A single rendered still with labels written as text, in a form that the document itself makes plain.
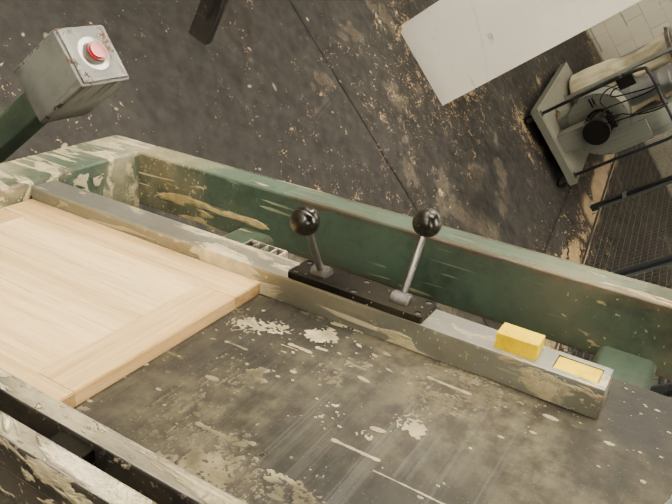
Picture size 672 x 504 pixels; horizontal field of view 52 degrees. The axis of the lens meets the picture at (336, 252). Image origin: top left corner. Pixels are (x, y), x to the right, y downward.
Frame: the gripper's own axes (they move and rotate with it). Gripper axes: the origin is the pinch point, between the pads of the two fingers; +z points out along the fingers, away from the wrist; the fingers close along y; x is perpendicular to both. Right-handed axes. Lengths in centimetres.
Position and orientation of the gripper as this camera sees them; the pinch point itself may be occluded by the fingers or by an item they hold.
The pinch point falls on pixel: (208, 15)
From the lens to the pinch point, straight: 97.6
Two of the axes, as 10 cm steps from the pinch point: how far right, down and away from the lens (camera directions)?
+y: 4.2, -4.3, 8.0
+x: -7.9, -6.1, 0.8
